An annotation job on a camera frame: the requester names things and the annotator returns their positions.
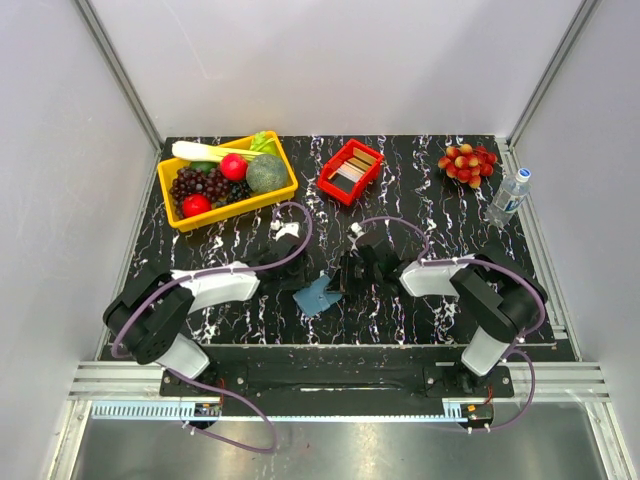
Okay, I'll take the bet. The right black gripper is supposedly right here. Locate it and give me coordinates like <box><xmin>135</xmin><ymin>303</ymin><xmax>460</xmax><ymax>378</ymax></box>
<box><xmin>325</xmin><ymin>251</ymin><xmax>382</xmax><ymax>295</ymax></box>

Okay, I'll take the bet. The blue card holder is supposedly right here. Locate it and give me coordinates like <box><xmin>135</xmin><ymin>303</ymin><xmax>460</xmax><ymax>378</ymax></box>
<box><xmin>293</xmin><ymin>274</ymin><xmax>342</xmax><ymax>317</ymax></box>

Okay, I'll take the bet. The red plastic bin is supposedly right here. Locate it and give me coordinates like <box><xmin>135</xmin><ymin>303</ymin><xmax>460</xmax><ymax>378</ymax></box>
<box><xmin>317</xmin><ymin>139</ymin><xmax>384</xmax><ymax>206</ymax></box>

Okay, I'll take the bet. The yellow plastic tray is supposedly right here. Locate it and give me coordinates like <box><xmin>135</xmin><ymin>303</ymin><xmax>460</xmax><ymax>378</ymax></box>
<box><xmin>157</xmin><ymin>131</ymin><xmax>298</xmax><ymax>233</ymax></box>

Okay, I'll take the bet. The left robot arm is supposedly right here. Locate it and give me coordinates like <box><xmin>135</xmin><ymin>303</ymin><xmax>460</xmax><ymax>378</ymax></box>
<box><xmin>103</xmin><ymin>234</ymin><xmax>302</xmax><ymax>395</ymax></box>

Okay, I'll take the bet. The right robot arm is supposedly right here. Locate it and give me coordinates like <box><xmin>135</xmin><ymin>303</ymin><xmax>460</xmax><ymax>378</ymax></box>
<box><xmin>327</xmin><ymin>234</ymin><xmax>548</xmax><ymax>396</ymax></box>

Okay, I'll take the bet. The stack of credit cards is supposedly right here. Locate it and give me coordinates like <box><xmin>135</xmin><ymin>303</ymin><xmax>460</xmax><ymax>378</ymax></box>
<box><xmin>329</xmin><ymin>147</ymin><xmax>376</xmax><ymax>183</ymax></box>

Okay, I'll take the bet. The dark blue grape bunch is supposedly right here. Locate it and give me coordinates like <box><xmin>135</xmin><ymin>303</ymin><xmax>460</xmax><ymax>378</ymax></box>
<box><xmin>226</xmin><ymin>180</ymin><xmax>253</xmax><ymax>204</ymax></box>

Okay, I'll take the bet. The green cantaloupe melon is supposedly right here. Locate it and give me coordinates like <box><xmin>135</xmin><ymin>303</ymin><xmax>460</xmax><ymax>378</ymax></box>
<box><xmin>245</xmin><ymin>154</ymin><xmax>288</xmax><ymax>194</ymax></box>

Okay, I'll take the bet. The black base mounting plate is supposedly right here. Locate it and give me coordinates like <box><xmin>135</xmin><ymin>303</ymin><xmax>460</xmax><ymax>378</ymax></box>
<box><xmin>159</xmin><ymin>344</ymin><xmax>516</xmax><ymax>401</ymax></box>

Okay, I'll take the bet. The red apple lower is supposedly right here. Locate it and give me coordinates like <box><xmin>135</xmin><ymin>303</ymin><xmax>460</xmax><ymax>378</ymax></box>
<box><xmin>181</xmin><ymin>194</ymin><xmax>211</xmax><ymax>218</ymax></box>

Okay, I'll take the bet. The red apple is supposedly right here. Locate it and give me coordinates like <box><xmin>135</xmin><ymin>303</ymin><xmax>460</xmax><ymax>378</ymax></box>
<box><xmin>181</xmin><ymin>194</ymin><xmax>211</xmax><ymax>218</ymax></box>
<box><xmin>219</xmin><ymin>153</ymin><xmax>248</xmax><ymax>182</ymax></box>

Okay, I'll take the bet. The purple grape bunch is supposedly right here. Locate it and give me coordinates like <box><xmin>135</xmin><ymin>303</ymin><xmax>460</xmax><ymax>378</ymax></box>
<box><xmin>169</xmin><ymin>167</ymin><xmax>231</xmax><ymax>205</ymax></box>

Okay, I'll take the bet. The red apple upper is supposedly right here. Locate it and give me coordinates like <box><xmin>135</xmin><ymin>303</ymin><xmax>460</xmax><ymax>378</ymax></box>
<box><xmin>219</xmin><ymin>153</ymin><xmax>248</xmax><ymax>182</ymax></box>

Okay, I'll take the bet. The white green leek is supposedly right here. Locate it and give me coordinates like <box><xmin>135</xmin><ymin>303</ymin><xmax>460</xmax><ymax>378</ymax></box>
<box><xmin>171</xmin><ymin>131</ymin><xmax>280</xmax><ymax>163</ymax></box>

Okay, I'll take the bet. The green lime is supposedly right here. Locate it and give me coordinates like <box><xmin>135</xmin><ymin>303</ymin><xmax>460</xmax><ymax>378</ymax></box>
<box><xmin>190</xmin><ymin>161</ymin><xmax>217</xmax><ymax>174</ymax></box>

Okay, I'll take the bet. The lychee fruit cluster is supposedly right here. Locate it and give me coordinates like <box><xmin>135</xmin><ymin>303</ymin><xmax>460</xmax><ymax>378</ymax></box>
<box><xmin>437</xmin><ymin>143</ymin><xmax>498</xmax><ymax>189</ymax></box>

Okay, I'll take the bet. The clear water bottle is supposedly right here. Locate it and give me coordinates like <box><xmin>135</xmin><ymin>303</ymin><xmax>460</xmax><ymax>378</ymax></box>
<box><xmin>485</xmin><ymin>168</ymin><xmax>531</xmax><ymax>229</ymax></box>

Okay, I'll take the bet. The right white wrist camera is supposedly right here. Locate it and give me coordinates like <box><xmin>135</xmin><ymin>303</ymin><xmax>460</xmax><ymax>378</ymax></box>
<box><xmin>349</xmin><ymin>223</ymin><xmax>364</xmax><ymax>239</ymax></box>

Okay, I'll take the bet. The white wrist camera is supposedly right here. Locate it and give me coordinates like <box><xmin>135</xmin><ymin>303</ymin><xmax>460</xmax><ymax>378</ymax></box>
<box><xmin>270</xmin><ymin>220</ymin><xmax>300</xmax><ymax>241</ymax></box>
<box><xmin>349</xmin><ymin>223</ymin><xmax>364</xmax><ymax>239</ymax></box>

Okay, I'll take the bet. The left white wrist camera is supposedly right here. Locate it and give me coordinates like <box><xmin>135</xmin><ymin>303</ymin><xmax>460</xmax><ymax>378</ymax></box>
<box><xmin>270</xmin><ymin>220</ymin><xmax>300</xmax><ymax>241</ymax></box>

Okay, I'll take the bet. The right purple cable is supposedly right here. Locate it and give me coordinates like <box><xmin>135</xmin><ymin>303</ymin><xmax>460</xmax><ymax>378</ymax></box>
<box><xmin>357</xmin><ymin>216</ymin><xmax>546</xmax><ymax>434</ymax></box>

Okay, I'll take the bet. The purple cable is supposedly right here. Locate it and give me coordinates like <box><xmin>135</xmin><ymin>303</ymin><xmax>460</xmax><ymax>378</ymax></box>
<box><xmin>110</xmin><ymin>201</ymin><xmax>314</xmax><ymax>455</ymax></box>
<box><xmin>357</xmin><ymin>216</ymin><xmax>546</xmax><ymax>434</ymax></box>

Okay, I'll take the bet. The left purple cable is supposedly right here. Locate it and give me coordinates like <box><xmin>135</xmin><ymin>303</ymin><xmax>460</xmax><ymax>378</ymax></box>
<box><xmin>110</xmin><ymin>201</ymin><xmax>314</xmax><ymax>455</ymax></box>

